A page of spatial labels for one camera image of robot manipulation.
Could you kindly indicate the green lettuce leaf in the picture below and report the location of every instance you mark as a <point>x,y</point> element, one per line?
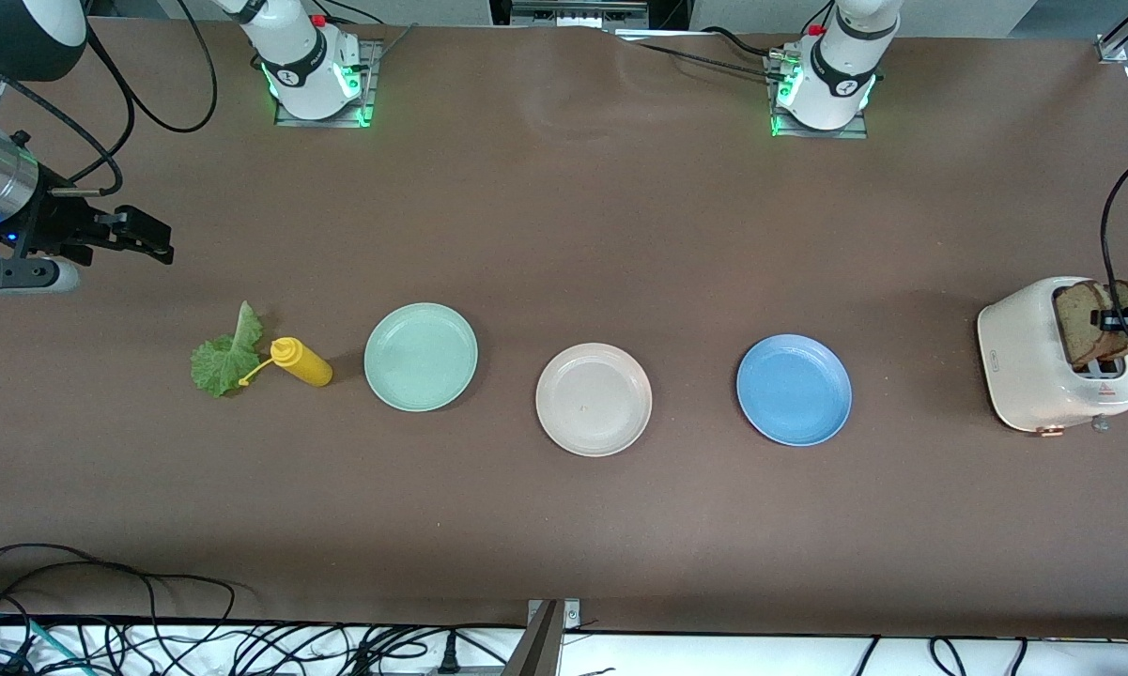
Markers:
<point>221,366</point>

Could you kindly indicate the cream white toaster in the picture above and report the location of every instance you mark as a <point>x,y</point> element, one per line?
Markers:
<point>1024,385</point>

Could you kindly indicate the black equipment rack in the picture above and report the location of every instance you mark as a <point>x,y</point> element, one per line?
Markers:
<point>662,11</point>

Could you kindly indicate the green plate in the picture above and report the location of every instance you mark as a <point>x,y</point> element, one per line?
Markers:
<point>420,357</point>

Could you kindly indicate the grey power strip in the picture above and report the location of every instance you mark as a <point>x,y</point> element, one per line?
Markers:
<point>479,670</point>

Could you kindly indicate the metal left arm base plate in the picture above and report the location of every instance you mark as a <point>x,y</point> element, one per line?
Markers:
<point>822,134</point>

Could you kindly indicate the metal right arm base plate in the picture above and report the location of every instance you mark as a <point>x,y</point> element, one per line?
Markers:
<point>370,94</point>

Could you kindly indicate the small metal corner bracket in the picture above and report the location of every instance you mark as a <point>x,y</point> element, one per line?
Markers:
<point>573,615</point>

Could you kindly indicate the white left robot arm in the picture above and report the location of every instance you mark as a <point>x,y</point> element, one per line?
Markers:
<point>841,80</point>

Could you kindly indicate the aluminium profile bar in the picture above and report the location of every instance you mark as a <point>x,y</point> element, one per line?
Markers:
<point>537,648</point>

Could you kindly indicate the yellow mustard squeeze bottle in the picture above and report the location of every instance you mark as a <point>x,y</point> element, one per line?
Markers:
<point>305,364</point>

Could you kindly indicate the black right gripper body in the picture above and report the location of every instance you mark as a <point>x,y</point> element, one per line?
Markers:
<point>54,222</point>

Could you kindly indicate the blue plate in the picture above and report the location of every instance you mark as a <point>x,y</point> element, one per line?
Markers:
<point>794,390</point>

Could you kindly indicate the beige plate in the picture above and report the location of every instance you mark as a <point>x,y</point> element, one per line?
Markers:
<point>594,399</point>

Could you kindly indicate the black power plug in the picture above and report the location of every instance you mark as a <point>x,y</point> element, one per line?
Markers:
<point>449,657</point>

